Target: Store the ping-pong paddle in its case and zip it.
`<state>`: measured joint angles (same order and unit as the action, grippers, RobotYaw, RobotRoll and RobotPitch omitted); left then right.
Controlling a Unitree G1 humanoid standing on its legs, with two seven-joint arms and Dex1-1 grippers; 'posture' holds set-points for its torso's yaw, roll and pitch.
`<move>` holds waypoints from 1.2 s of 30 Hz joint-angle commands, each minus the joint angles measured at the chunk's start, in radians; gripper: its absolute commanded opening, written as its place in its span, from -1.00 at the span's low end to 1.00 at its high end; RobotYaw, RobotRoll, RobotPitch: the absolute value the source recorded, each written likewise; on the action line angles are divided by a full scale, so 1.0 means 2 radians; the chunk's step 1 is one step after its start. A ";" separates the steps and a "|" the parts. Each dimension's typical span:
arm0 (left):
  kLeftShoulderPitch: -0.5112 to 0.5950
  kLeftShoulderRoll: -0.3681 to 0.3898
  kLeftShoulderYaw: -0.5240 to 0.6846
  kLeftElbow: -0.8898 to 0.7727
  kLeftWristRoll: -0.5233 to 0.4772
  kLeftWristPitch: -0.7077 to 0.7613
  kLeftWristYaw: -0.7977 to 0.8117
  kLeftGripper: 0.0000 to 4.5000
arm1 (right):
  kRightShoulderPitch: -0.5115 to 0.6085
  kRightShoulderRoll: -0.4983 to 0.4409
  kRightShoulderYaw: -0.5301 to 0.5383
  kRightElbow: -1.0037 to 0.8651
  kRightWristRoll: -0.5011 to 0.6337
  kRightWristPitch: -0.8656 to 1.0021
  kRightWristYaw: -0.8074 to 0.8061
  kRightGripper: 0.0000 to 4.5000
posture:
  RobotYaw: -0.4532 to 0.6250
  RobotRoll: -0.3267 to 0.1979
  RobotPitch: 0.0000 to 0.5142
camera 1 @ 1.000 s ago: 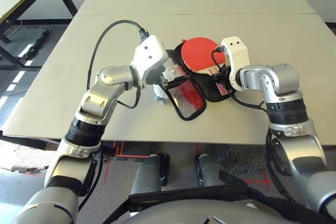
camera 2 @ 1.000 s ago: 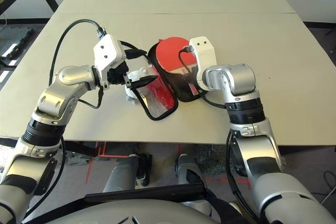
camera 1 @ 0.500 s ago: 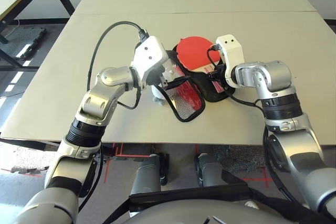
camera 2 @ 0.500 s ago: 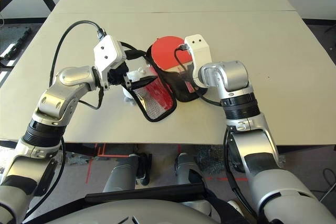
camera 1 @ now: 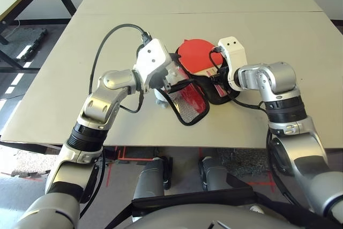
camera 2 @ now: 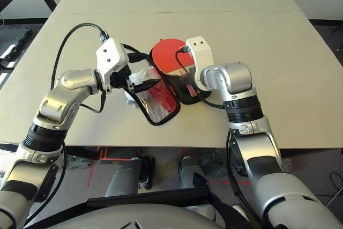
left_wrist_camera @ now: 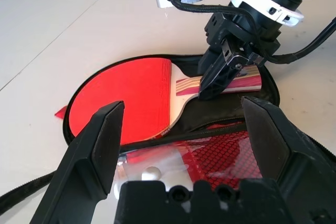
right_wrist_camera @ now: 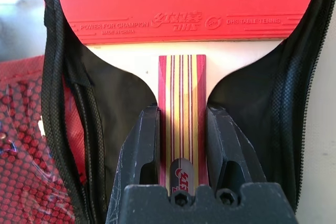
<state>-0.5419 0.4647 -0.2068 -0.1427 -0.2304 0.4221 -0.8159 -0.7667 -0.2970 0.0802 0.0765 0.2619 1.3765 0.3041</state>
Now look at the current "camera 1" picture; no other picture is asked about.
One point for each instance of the grey robot leg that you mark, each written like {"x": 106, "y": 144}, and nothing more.
{"x": 150, "y": 178}
{"x": 214, "y": 172}

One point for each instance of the red ping-pong paddle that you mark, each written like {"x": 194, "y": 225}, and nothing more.
{"x": 198, "y": 54}

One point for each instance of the grey robot torso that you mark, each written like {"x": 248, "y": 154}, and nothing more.
{"x": 187, "y": 218}

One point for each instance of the dark speckled floor mat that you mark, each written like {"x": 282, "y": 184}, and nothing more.
{"x": 241, "y": 162}

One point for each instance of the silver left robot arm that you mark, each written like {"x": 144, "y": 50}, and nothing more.
{"x": 107, "y": 97}

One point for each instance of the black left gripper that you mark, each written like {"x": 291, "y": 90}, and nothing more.
{"x": 168, "y": 78}

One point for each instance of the black torso bar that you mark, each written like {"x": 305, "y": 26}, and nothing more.
{"x": 193, "y": 199}

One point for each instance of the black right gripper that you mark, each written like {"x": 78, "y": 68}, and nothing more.
{"x": 224, "y": 77}

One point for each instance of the grey left robot leg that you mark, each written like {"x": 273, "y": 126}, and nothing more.
{"x": 150, "y": 178}

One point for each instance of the light speckled floor mat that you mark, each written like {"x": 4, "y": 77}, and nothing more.
{"x": 26, "y": 159}

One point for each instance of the black floor mat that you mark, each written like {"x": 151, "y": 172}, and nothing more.
{"x": 29, "y": 41}

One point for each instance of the grey right robot leg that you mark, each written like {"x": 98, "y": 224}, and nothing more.
{"x": 214, "y": 172}

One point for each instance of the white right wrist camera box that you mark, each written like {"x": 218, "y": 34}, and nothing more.
{"x": 234, "y": 52}

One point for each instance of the red floor tape cross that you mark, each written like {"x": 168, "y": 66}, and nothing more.
{"x": 270, "y": 183}

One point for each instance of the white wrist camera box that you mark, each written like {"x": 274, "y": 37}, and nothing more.
{"x": 234, "y": 52}
{"x": 151, "y": 57}

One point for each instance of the black red paddle case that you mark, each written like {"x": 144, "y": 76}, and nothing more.
{"x": 193, "y": 105}

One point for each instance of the red floor tape lines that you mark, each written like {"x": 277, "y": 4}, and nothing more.
{"x": 128, "y": 158}

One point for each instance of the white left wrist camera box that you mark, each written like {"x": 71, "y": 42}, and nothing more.
{"x": 151, "y": 57}

